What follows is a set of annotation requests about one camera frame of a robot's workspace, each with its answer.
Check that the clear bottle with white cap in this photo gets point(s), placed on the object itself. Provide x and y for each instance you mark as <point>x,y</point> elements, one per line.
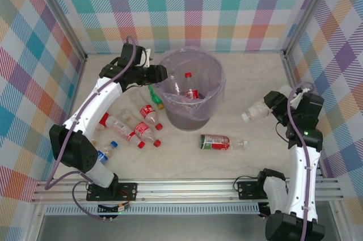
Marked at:
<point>255,112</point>

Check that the red-label red-cap plastic bottle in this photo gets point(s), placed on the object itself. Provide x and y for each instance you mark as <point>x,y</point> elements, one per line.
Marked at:
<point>147,110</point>
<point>131,137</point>
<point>141,129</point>
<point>191,93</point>

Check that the clear bottle with brown residue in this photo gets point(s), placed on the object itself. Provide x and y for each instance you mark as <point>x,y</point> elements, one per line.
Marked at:
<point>96,137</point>
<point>126,116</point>

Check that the clear bottle with barcode label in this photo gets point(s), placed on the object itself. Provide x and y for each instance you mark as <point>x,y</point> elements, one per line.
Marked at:
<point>117,124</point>

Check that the red-label bottle with green base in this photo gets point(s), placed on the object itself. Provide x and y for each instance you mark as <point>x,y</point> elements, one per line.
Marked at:
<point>215,142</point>

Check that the blue-label bottle with blue cap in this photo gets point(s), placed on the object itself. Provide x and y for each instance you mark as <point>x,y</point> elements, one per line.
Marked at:
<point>102,156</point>

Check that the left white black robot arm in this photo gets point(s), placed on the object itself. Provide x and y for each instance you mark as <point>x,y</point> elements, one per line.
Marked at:
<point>93,105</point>

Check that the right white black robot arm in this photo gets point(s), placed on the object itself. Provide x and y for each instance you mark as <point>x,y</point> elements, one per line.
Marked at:
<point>303,173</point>

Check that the grey round bin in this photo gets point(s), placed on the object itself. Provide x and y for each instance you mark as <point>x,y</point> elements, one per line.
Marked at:
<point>188,124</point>

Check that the green bottle with orange cap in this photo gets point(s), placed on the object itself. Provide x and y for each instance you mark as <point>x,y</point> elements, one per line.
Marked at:
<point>155,97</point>

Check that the left small controller board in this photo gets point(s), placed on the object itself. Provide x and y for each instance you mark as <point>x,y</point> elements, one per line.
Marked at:
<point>122,207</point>

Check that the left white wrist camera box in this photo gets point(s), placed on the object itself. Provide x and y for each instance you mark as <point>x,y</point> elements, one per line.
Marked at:
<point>148,56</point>

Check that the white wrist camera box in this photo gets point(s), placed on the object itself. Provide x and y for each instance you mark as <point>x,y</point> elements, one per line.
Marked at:
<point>148,56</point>
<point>301,93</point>

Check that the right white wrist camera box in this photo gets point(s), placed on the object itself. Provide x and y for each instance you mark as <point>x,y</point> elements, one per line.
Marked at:
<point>301,93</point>

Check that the right aluminium side rail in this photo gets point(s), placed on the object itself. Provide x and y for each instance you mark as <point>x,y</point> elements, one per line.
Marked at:
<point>287,68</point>

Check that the aluminium side rail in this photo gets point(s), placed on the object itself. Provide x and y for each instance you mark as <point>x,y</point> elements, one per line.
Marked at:
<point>287,68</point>
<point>74,96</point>

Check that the left aluminium side rail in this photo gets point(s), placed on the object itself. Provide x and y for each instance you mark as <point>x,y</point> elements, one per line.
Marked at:
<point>74,96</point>

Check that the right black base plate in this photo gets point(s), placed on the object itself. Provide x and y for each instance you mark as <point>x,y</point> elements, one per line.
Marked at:
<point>246,190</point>

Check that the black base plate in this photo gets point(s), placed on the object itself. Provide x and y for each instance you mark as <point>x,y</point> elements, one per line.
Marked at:
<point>127,190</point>
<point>246,190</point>

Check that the right aluminium frame post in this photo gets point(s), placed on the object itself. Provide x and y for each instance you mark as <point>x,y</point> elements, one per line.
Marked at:
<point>307,11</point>

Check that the aluminium frame post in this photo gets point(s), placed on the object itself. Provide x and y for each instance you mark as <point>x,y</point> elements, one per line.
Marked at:
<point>307,11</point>
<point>60,11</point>

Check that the left aluminium frame post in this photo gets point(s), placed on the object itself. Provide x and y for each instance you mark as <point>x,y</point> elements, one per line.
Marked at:
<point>60,11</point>

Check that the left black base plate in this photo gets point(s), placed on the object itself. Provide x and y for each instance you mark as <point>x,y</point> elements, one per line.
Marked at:
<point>127,190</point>

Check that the long aluminium mounting rail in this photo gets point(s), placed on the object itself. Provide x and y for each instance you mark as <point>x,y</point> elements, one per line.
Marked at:
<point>184,190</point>

